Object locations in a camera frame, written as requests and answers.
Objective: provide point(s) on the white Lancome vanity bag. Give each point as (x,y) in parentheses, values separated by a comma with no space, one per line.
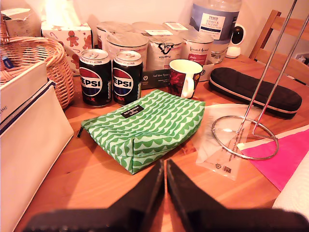
(31,145)

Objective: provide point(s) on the wooden chair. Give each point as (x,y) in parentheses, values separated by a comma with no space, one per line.
(285,65)

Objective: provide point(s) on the gingerbread print tissue box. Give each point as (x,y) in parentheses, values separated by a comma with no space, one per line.
(72,38)

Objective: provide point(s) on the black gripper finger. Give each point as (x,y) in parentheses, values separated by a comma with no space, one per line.
(183,193)
(147,200)

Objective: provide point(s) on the white torn cardboard box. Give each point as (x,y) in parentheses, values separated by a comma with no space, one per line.
(21,26)

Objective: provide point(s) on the white paper towel roll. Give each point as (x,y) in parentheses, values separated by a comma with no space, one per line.
(297,188)

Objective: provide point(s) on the green wave-patterned zip pouch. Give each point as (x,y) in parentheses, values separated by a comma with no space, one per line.
(154,125)

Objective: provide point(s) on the clear printed plastic bag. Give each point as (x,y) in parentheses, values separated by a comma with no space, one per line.
(217,157)

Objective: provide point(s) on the wrapped jar with black symbol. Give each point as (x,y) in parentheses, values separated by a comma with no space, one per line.
(166,53)

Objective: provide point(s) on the small white round camera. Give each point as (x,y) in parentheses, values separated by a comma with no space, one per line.
(235,52)

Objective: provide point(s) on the dark red patterned mug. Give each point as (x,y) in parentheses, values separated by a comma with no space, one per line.
(178,82)

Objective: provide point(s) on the blue packet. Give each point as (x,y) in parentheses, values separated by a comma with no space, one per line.
(7,63)

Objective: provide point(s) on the black Pepsi Max can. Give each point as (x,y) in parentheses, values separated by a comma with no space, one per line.
(95,79)
(126,79)

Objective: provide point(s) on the pink paper sheet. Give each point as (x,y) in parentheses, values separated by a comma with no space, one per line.
(282,164)

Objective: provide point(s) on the large clear water bottle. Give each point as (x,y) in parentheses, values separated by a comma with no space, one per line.
(214,24)

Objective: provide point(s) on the black zipped glasses case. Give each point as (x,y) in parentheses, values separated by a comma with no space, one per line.
(251,89)

